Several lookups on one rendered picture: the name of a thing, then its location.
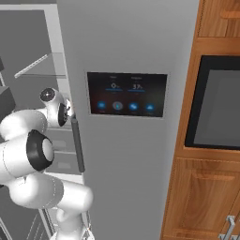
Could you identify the black built-in oven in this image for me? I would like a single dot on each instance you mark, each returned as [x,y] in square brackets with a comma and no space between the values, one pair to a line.
[215,106]

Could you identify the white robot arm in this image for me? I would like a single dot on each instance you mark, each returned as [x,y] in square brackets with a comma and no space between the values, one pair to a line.
[29,187]

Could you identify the dark grey door bin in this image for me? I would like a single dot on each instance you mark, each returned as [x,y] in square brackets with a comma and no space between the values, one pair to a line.
[5,103]

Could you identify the glass freezer shelf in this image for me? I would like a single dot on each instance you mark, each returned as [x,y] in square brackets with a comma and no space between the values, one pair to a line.
[47,64]

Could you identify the wooden oven cabinet frame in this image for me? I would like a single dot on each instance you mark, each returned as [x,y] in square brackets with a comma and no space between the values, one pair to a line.
[190,47]

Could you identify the grey fridge door with screen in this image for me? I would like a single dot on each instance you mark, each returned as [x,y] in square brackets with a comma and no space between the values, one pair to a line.
[131,175]

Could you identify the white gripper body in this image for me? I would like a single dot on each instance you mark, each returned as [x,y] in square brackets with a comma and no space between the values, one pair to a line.
[69,108]

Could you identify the grey freezer drawer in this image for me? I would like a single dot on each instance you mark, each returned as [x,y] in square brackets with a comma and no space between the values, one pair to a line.
[64,156]

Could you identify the wooden cupboard door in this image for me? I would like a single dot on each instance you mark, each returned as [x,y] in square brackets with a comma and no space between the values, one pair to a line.
[218,26]
[206,203]

